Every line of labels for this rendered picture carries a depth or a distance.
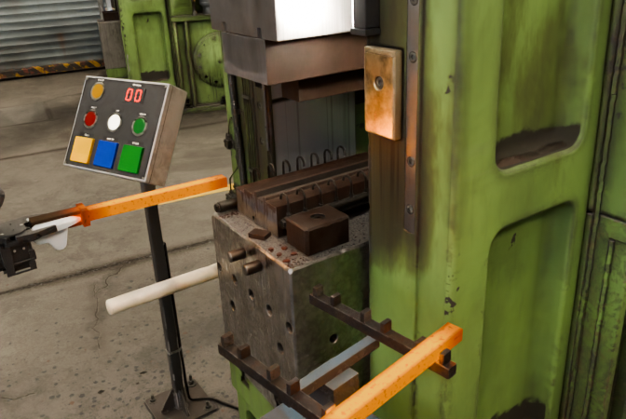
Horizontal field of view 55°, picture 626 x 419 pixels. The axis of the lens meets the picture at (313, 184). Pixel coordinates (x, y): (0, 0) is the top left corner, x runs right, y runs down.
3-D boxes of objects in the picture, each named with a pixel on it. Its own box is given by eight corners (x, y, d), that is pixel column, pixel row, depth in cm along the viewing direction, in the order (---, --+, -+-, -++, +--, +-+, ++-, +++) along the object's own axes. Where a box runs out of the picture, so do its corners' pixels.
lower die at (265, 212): (278, 237, 140) (276, 204, 137) (238, 210, 156) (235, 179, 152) (413, 193, 162) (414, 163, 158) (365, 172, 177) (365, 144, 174)
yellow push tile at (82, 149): (86, 163, 176) (92, 138, 177) (68, 160, 179) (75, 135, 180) (91, 165, 177) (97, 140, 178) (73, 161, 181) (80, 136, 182)
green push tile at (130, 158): (135, 173, 166) (142, 147, 166) (116, 169, 170) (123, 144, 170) (140, 175, 168) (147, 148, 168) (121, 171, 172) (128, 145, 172)
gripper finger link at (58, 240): (85, 238, 121) (35, 252, 117) (78, 212, 119) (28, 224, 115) (88, 245, 119) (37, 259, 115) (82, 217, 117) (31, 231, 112)
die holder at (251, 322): (300, 438, 142) (290, 270, 126) (226, 356, 172) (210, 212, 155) (467, 347, 171) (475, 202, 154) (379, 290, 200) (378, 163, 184)
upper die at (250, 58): (267, 86, 127) (264, 39, 124) (224, 72, 143) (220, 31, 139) (415, 59, 149) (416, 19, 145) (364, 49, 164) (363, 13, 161)
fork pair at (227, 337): (241, 360, 97) (239, 350, 97) (221, 345, 101) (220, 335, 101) (341, 303, 112) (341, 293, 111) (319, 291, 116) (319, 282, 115)
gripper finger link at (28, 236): (54, 226, 118) (6, 239, 114) (52, 218, 117) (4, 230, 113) (59, 236, 114) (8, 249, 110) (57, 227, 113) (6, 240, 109)
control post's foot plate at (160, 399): (163, 438, 207) (160, 416, 203) (141, 401, 224) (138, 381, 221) (221, 410, 218) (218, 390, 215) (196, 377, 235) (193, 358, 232)
